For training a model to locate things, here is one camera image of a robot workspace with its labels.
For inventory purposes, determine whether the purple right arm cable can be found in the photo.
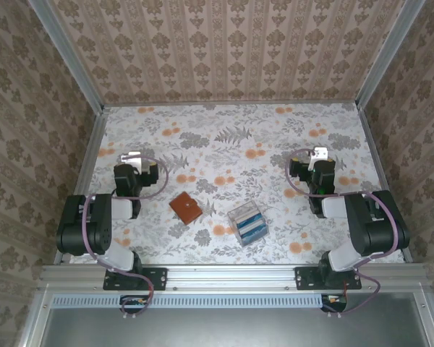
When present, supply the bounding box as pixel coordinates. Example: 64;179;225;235
288;147;401;320

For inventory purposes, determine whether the left wrist camera box silver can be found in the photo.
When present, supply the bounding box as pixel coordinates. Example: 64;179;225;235
120;151;150;174

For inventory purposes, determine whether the grey slotted cable duct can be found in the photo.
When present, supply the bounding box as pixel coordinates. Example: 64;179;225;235
51;293;349;309

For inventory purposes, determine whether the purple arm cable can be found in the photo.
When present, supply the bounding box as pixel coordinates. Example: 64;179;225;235
82;155;169;320
288;147;401;320

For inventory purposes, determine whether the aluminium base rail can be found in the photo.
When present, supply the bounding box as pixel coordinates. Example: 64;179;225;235
39;262;433;292

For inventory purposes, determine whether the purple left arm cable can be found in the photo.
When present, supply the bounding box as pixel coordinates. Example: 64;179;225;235
82;155;169;320

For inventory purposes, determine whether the right wrist camera box silver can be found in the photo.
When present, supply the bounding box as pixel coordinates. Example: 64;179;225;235
308;146;329;162

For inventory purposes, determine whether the brown leather card holder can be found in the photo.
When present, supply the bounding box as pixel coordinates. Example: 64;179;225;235
169;192;204;226

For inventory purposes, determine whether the wrist camera box silver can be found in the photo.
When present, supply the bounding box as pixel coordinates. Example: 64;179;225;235
120;151;150;174
308;146;329;162

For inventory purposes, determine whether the credit card stack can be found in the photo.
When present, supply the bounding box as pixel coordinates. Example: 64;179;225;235
234;212;268;242

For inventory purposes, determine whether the aluminium table end rail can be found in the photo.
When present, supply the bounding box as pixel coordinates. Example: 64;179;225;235
101;100;361;108

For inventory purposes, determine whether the aluminium table side rail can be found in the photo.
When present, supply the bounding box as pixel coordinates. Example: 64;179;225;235
357;106;415;263
53;107;110;264

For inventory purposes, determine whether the grey metal base panel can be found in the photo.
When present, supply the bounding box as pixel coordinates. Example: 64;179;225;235
20;288;434;347

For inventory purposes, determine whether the clear plastic card box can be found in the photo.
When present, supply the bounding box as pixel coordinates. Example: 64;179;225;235
226;200;270;249

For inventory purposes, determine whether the aluminium frame post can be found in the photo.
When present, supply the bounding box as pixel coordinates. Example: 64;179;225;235
355;0;430;110
26;0;106;111

